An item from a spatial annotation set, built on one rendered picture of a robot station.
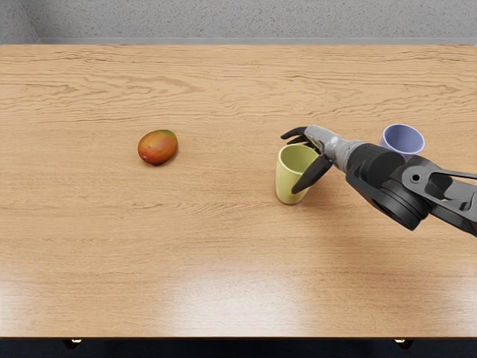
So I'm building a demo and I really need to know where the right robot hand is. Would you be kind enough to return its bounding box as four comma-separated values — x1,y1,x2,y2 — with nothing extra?
279,124,363,195

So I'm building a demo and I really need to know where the yellow-green cup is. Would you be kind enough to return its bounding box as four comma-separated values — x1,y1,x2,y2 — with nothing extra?
275,143,321,206

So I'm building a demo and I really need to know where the lavender cup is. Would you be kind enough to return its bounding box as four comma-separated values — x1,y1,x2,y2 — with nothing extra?
379,123,426,163

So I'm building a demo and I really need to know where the red-green mango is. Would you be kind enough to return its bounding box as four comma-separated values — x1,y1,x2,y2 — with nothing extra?
137,129,179,166

